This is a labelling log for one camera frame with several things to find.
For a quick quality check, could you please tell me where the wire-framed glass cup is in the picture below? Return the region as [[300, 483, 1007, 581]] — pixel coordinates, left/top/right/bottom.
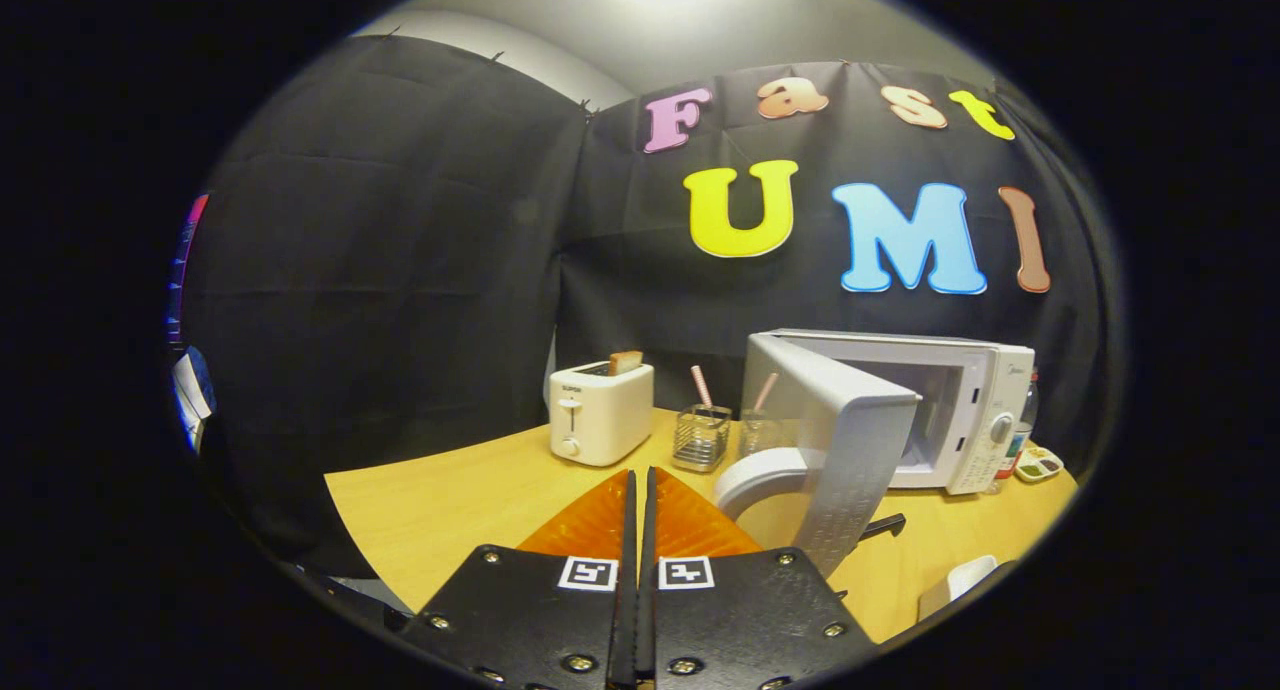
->
[[738, 410, 787, 460], [672, 403, 733, 473]]

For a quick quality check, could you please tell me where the white toaster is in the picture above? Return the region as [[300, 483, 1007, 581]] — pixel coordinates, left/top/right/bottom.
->
[[548, 360, 656, 468]]

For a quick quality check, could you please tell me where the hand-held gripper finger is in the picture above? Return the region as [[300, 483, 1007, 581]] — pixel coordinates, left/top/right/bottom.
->
[[400, 468, 638, 690], [640, 467, 879, 690]]

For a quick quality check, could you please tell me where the clear plastic water bottle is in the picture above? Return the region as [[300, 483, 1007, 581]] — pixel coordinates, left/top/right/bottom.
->
[[995, 370, 1041, 481]]

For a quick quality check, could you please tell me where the white divided condiment tray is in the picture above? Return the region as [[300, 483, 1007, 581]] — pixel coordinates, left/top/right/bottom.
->
[[1013, 445, 1064, 484]]

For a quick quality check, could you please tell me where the colourful banner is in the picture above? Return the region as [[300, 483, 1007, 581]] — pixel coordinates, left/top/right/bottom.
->
[[165, 192, 216, 453]]

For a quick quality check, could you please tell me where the white rectangular dish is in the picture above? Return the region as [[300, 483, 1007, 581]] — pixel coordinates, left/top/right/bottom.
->
[[918, 555, 1001, 621]]

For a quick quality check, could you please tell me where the white microwave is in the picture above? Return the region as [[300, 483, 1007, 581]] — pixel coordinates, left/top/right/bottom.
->
[[712, 328, 1036, 579]]

